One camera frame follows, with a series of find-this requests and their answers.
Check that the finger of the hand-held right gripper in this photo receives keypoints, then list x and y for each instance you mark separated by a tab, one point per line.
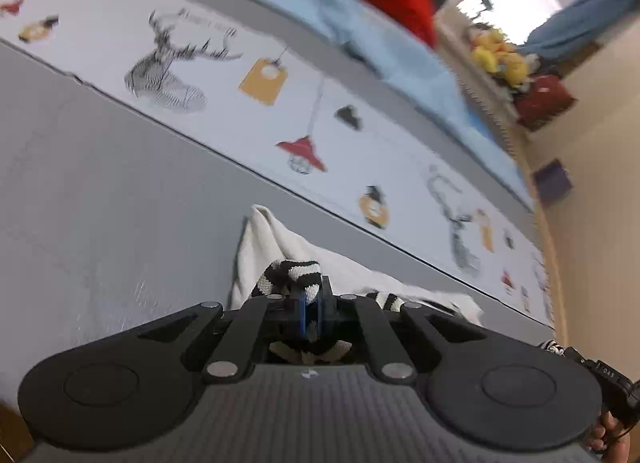
597	370

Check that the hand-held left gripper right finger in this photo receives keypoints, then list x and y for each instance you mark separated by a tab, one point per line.
375	333

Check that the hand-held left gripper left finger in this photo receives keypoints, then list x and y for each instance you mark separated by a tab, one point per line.
240	333

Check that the striped and white small shirt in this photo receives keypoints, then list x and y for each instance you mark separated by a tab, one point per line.
280	253

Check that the person's right hand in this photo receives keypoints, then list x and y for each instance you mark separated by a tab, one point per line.
607	435

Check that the purple box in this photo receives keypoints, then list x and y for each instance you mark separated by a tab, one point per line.
552	183

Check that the grey printed bedsheet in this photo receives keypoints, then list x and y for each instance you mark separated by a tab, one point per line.
125	168

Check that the red patterned bag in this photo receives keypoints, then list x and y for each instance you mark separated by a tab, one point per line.
545	103

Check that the light blue blanket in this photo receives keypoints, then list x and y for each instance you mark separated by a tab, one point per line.
380	43

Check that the yellow plush toy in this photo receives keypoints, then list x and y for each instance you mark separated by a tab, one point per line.
486	50
515	68

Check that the blue curtain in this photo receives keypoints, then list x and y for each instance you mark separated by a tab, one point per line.
585	23

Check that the wooden bed frame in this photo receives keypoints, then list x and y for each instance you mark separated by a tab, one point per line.
550	268

